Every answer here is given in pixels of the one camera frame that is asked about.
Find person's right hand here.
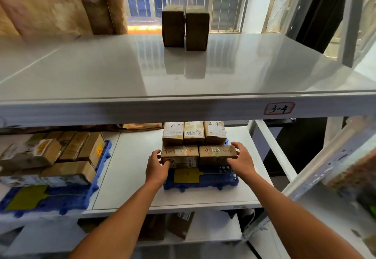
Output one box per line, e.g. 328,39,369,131
226,142,257,185

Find person's left hand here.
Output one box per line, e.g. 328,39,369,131
145,149,171,191

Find taped brown cardboard box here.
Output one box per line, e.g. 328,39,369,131
199,145,238,167

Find yellow tag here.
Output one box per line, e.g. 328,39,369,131
173,167,233,183
5,185,89,212

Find blue plastic pallet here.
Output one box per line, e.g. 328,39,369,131
163,138,239,192
0,140,113,216

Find boxes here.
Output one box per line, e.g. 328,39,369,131
0,131,106,187
162,121,227,147

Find slim brown cardboard box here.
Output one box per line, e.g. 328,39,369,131
166,212,195,240

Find white metal shelving rack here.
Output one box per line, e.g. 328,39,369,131
0,0,376,259

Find brown cardboard box orange sticker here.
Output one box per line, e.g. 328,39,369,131
185,5,210,52

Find person's left forearm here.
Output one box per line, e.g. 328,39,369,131
69,179,165,259

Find person's right forearm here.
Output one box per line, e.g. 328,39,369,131
244,173,365,259

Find red-bordered white sticker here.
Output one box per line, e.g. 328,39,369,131
263,102,296,116

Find ornate beige metal gate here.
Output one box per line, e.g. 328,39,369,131
262,0,299,33

